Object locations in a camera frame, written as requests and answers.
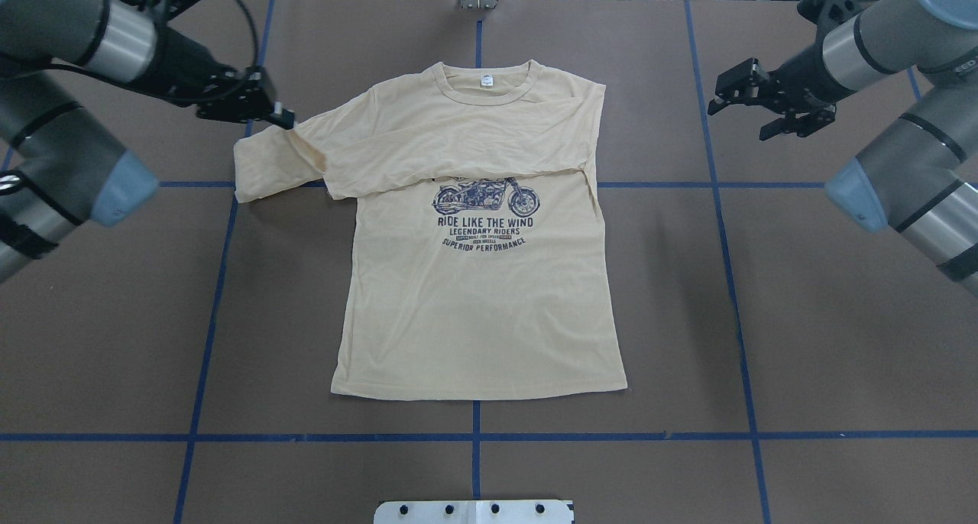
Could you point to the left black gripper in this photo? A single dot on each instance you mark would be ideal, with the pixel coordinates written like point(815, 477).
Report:
point(182, 63)

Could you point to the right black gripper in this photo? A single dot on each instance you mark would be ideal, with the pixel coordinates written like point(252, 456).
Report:
point(801, 73)

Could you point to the beige long-sleeve printed shirt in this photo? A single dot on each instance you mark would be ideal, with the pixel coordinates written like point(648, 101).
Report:
point(478, 264)

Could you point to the left silver-grey robot arm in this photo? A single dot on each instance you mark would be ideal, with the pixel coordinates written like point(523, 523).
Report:
point(73, 169)

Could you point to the right silver-grey robot arm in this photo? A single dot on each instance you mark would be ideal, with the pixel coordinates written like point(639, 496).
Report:
point(911, 176)

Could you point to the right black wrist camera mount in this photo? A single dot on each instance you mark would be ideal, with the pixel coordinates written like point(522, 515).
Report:
point(828, 12)

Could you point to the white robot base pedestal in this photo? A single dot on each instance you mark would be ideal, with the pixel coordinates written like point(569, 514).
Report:
point(476, 511)

